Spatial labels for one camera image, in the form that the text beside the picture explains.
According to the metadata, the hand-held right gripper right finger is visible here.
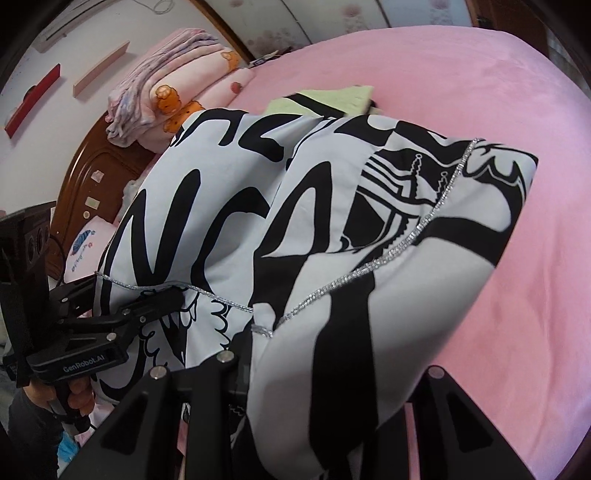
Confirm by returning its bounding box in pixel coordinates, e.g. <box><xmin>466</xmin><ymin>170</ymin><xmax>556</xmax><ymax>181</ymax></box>
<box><xmin>379</xmin><ymin>364</ymin><xmax>532</xmax><ymax>480</ymax></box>

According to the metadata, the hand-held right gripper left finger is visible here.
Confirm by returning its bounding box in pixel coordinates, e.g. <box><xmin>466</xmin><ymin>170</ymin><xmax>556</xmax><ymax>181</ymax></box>
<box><xmin>58</xmin><ymin>330</ymin><xmax>254</xmax><ymax>480</ymax></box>

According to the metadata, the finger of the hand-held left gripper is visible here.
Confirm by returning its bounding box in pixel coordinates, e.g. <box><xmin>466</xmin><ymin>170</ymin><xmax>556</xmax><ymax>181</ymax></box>
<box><xmin>65</xmin><ymin>287</ymin><xmax>185</xmax><ymax>340</ymax></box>
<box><xmin>48</xmin><ymin>277</ymin><xmax>100</xmax><ymax>321</ymax></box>

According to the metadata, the black and white printed jacket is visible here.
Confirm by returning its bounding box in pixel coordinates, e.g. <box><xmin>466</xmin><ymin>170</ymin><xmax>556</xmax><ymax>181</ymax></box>
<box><xmin>90</xmin><ymin>106</ymin><xmax>539</xmax><ymax>480</ymax></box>

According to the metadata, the person's left forearm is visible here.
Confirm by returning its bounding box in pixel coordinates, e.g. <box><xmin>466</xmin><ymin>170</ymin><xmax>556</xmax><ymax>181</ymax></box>
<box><xmin>7</xmin><ymin>392</ymin><xmax>61</xmax><ymax>480</ymax></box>

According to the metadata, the person's left hand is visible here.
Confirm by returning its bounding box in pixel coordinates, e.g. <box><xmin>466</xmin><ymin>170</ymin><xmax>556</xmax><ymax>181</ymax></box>
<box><xmin>23</xmin><ymin>374</ymin><xmax>112</xmax><ymax>423</ymax></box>

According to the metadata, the pink pillow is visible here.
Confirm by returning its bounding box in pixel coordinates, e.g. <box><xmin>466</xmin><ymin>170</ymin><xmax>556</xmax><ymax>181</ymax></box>
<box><xmin>62</xmin><ymin>217</ymin><xmax>116</xmax><ymax>282</ymax></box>

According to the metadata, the wooden headboard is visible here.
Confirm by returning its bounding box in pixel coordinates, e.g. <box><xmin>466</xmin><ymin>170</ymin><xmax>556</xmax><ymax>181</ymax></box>
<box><xmin>48</xmin><ymin>117</ymin><xmax>160</xmax><ymax>280</ymax></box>

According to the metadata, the crumpled pink sheet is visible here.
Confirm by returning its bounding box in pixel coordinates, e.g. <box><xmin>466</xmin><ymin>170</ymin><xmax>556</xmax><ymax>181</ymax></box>
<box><xmin>122</xmin><ymin>178</ymin><xmax>144</xmax><ymax>208</ymax></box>

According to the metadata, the stack of pink folded blankets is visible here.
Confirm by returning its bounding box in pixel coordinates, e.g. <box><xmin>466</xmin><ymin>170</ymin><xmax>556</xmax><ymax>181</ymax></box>
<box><xmin>105</xmin><ymin>28</ymin><xmax>222</xmax><ymax>148</ymax></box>

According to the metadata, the folded pink cartoon quilt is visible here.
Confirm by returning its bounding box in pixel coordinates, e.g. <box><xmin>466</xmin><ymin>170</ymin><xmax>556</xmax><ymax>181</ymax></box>
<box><xmin>139</xmin><ymin>48</ymin><xmax>257</xmax><ymax>151</ymax></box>

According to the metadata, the white air conditioner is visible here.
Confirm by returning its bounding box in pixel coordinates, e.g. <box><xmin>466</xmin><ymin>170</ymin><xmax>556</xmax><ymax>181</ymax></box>
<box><xmin>36</xmin><ymin>0</ymin><xmax>139</xmax><ymax>52</ymax></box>

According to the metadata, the small dark device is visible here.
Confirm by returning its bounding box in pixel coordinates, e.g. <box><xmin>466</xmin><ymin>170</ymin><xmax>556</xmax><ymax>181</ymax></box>
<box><xmin>249</xmin><ymin>52</ymin><xmax>287</xmax><ymax>68</ymax></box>

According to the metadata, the light green garment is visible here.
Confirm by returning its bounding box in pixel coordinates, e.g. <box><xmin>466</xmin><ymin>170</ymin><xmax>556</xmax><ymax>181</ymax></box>
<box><xmin>265</xmin><ymin>84</ymin><xmax>382</xmax><ymax>116</ymax></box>

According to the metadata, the floral sliding door wardrobe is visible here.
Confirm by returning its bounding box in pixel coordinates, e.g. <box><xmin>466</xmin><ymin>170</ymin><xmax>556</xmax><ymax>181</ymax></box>
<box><xmin>210</xmin><ymin>0</ymin><xmax>485</xmax><ymax>61</ymax></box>

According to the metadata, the brown wooden door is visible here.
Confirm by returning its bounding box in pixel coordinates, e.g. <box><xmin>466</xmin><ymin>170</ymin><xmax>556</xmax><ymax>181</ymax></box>
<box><xmin>464</xmin><ymin>0</ymin><xmax>555</xmax><ymax>42</ymax></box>

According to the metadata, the red wall shelf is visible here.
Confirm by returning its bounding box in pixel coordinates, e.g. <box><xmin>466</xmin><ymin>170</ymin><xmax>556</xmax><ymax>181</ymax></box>
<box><xmin>4</xmin><ymin>64</ymin><xmax>62</xmax><ymax>138</ymax></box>

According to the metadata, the pink wall shelf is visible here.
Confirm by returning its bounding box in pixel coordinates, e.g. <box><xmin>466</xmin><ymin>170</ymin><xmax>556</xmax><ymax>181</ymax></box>
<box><xmin>73</xmin><ymin>41</ymin><xmax>131</xmax><ymax>97</ymax></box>

